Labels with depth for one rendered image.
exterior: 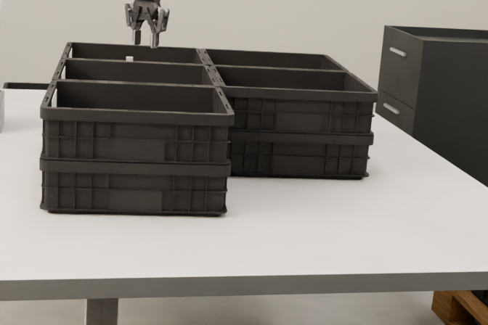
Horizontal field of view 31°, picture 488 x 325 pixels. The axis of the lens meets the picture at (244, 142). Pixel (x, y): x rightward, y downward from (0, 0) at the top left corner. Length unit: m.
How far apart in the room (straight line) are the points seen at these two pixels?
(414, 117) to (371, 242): 1.86
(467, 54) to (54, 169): 2.22
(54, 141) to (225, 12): 3.76
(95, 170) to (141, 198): 0.11
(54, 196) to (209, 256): 0.38
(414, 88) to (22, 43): 2.67
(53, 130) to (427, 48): 2.09
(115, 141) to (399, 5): 4.18
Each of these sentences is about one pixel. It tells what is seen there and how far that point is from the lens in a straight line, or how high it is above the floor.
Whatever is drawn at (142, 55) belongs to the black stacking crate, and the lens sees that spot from 2.66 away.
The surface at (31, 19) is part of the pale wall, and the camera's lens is 5.42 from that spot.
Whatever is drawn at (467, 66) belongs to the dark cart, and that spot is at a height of 0.80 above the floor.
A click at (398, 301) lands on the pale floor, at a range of 3.29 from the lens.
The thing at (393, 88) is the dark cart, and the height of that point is 0.65.
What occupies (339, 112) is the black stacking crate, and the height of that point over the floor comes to 0.88.
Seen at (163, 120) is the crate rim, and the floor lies 0.91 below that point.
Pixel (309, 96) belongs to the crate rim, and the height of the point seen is 0.91.
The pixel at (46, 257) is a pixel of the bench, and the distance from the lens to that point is 1.65.
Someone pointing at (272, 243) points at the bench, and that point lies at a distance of 1.75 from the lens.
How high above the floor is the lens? 1.33
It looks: 15 degrees down
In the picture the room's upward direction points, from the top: 4 degrees clockwise
